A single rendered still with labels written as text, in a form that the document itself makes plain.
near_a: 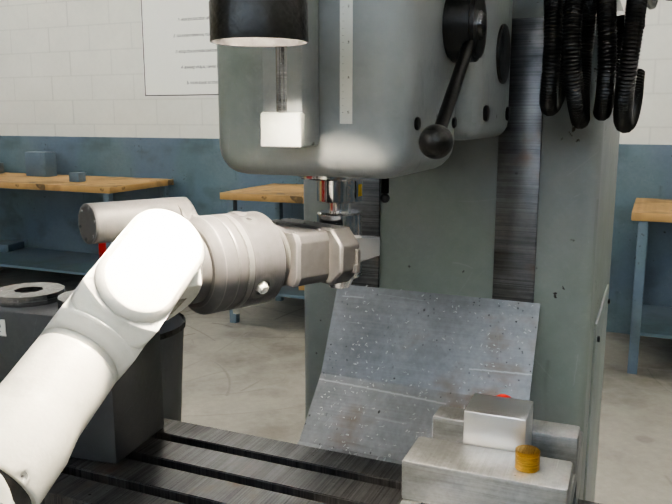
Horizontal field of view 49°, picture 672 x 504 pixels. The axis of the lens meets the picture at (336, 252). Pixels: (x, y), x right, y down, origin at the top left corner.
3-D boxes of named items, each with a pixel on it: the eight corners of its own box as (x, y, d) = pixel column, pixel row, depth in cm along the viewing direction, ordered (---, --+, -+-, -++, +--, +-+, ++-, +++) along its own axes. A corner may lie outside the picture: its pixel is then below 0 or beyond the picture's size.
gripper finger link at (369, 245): (374, 260, 78) (332, 267, 74) (375, 230, 77) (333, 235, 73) (386, 262, 77) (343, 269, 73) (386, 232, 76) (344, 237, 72)
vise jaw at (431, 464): (565, 532, 64) (568, 490, 63) (400, 499, 70) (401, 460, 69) (571, 500, 69) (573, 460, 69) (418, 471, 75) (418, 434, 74)
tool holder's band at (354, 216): (369, 219, 78) (369, 210, 78) (349, 225, 74) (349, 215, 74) (330, 216, 80) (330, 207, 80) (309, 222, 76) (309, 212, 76)
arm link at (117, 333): (220, 239, 61) (140, 359, 51) (175, 288, 67) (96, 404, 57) (155, 190, 59) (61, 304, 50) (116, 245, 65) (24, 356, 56)
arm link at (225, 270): (264, 281, 63) (145, 302, 55) (209, 333, 70) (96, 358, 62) (217, 171, 66) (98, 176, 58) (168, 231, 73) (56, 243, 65)
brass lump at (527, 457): (537, 475, 66) (538, 456, 66) (512, 471, 67) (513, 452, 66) (540, 464, 68) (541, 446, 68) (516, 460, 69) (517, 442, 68)
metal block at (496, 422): (523, 478, 71) (526, 420, 70) (462, 467, 73) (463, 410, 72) (530, 456, 76) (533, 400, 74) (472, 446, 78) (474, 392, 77)
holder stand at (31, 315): (116, 465, 91) (107, 309, 88) (-29, 443, 97) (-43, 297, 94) (165, 427, 103) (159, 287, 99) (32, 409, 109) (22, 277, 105)
